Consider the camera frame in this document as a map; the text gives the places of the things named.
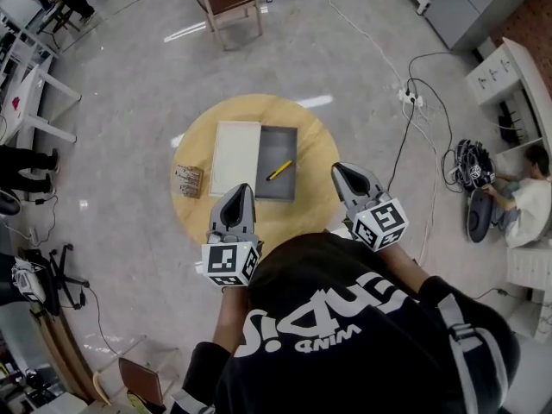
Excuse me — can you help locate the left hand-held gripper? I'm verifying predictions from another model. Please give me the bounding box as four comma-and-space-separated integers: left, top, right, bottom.
200, 183, 265, 289

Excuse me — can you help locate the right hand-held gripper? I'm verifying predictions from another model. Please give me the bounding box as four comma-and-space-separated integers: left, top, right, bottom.
330, 162, 410, 254

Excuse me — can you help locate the grey box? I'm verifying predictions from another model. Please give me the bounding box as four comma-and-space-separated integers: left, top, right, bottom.
254, 123, 300, 203

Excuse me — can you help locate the person's right forearm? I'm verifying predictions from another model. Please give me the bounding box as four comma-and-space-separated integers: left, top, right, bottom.
386, 241, 433, 305

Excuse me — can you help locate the person's left forearm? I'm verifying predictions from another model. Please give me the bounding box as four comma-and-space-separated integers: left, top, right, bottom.
212, 285, 254, 358

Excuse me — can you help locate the white box lid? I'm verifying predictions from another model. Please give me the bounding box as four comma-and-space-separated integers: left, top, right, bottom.
209, 120, 263, 198

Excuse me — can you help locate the yellow pen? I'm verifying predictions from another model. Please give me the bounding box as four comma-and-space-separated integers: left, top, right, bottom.
265, 160, 295, 182

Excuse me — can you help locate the white power strip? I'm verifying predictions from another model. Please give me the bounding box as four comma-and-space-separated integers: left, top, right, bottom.
397, 87, 426, 108

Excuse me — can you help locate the dark grey oval shell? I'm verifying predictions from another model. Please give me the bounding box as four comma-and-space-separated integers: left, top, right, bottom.
466, 187, 495, 245

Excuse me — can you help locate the person's black printed shirt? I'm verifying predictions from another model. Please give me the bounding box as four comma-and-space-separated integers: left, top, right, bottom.
170, 230, 524, 414

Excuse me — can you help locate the white shelf unit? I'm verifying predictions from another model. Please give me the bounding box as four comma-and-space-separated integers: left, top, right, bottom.
465, 36, 552, 155

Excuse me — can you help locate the black office chair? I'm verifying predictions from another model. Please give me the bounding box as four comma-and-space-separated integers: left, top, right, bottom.
14, 242, 92, 315

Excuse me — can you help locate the white drawer unit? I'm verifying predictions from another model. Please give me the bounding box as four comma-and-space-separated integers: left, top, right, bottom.
503, 245, 552, 341

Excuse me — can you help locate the grey metal cabinet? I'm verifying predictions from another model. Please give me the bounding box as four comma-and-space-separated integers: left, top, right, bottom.
424, 0, 541, 52

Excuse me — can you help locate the white table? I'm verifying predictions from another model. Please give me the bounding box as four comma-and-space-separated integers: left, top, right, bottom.
0, 51, 84, 145

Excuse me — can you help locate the long black cable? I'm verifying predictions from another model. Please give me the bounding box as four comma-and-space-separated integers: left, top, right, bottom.
385, 51, 455, 191

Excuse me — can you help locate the bundle of black cables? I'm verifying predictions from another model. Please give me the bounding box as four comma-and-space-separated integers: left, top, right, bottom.
445, 138, 498, 194

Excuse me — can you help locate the long white cable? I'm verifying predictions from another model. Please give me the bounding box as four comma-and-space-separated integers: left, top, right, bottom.
317, 0, 409, 92

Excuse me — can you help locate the grey shoulder strap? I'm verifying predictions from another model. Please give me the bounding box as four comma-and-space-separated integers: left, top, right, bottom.
438, 293, 491, 414

